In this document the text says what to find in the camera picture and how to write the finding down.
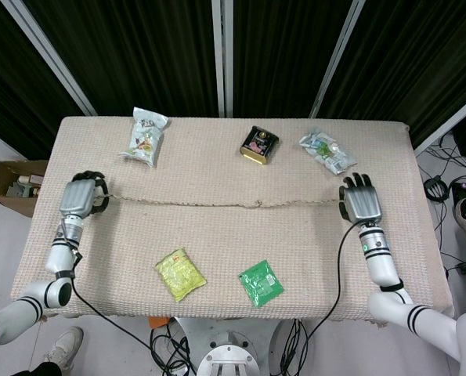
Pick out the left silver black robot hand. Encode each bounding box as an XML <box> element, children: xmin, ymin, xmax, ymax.
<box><xmin>59</xmin><ymin>170</ymin><xmax>111</xmax><ymax>219</ymax></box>

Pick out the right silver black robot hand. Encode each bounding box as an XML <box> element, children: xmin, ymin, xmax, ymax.
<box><xmin>338</xmin><ymin>172</ymin><xmax>384</xmax><ymax>225</ymax></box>

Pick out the twisted jute rope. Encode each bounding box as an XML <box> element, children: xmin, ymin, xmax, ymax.
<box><xmin>93</xmin><ymin>192</ymin><xmax>347</xmax><ymax>209</ymax></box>

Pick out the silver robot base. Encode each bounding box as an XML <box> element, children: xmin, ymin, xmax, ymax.
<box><xmin>169</xmin><ymin>316</ymin><xmax>292</xmax><ymax>376</ymax></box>

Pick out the silver green snack packet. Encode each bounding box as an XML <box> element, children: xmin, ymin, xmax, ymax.
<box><xmin>298</xmin><ymin>126</ymin><xmax>358</xmax><ymax>177</ymax></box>

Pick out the brown cardboard box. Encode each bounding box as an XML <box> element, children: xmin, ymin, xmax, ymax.
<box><xmin>0</xmin><ymin>159</ymin><xmax>49</xmax><ymax>219</ymax></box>

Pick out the white snack bag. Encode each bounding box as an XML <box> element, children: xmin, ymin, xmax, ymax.
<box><xmin>118</xmin><ymin>106</ymin><xmax>169</xmax><ymax>168</ymax></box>

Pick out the black gold tin box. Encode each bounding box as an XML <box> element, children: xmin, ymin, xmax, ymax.
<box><xmin>239</xmin><ymin>125</ymin><xmax>280</xmax><ymax>167</ymax></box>

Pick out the yellow-green snack bag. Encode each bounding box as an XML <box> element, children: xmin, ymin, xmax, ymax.
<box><xmin>154</xmin><ymin>247</ymin><xmax>208</xmax><ymax>302</ymax></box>

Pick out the green foil packet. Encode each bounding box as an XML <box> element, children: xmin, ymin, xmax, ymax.
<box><xmin>238</xmin><ymin>259</ymin><xmax>285</xmax><ymax>309</ymax></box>

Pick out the beige woven tablecloth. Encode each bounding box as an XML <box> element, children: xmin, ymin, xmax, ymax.
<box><xmin>10</xmin><ymin>115</ymin><xmax>455</xmax><ymax>322</ymax></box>

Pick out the white sneaker with person leg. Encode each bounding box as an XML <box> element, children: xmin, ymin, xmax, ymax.
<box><xmin>23</xmin><ymin>326</ymin><xmax>85</xmax><ymax>376</ymax></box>

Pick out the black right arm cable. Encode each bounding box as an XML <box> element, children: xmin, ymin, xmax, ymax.
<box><xmin>294</xmin><ymin>222</ymin><xmax>362</xmax><ymax>353</ymax></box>

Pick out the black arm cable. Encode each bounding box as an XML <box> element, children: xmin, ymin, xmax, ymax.
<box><xmin>70</xmin><ymin>273</ymin><xmax>167</xmax><ymax>367</ymax></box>
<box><xmin>294</xmin><ymin>222</ymin><xmax>362</xmax><ymax>353</ymax></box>

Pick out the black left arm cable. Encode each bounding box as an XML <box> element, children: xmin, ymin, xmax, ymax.
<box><xmin>70</xmin><ymin>273</ymin><xmax>167</xmax><ymax>367</ymax></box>

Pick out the black floor cable bundle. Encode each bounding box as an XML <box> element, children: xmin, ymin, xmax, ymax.
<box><xmin>150</xmin><ymin>319</ymin><xmax>202</xmax><ymax>376</ymax></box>

